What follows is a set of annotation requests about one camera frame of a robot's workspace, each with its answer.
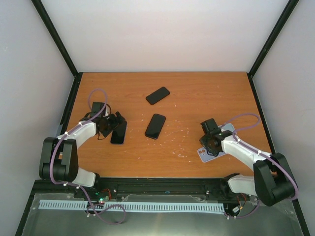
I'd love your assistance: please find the purple phone black screen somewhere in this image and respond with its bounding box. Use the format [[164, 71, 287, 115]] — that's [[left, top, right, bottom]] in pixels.
[[145, 114, 166, 139]]

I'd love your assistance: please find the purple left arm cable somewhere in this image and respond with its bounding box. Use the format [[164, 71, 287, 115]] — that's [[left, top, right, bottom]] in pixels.
[[50, 88, 108, 185]]

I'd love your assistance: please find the black frame post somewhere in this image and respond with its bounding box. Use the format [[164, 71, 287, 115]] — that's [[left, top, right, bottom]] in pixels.
[[248, 0, 300, 77], [31, 0, 80, 79]]

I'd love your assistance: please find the light blue cable duct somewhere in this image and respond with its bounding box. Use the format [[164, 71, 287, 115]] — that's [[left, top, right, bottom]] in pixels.
[[38, 200, 224, 214]]

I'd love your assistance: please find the black phone on table top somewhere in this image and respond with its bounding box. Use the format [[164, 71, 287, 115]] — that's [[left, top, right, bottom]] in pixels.
[[145, 87, 170, 105]]

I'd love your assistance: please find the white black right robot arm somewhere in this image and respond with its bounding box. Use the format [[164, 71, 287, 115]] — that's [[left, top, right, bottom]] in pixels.
[[199, 118, 298, 207]]

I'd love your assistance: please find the black right frame post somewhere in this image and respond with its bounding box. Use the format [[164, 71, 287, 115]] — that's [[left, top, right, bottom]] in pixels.
[[248, 0, 300, 77]]

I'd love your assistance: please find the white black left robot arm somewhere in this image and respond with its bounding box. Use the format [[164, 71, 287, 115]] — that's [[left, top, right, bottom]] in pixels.
[[39, 102, 126, 198]]

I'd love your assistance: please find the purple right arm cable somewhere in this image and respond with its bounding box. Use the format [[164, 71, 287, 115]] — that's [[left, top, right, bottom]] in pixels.
[[221, 113, 299, 201]]

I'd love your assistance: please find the lavender phone case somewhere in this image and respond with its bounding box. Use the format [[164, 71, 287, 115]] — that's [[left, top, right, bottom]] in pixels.
[[197, 147, 226, 163]]

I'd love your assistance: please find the black left frame post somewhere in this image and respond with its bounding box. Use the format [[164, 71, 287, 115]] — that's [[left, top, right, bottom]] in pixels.
[[31, 0, 80, 79]]

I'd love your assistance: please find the blue phone black screen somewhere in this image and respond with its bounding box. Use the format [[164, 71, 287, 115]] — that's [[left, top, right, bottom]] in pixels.
[[110, 121, 127, 145]]

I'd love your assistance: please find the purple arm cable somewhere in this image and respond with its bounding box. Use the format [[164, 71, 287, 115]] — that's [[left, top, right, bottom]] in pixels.
[[221, 113, 299, 201], [50, 88, 108, 185]]

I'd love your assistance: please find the light blue phone case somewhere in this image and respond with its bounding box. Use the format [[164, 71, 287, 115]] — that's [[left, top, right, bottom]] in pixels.
[[220, 123, 235, 135]]

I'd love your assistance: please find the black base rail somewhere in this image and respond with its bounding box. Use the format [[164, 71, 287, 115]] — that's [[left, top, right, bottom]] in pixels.
[[85, 177, 244, 203]]

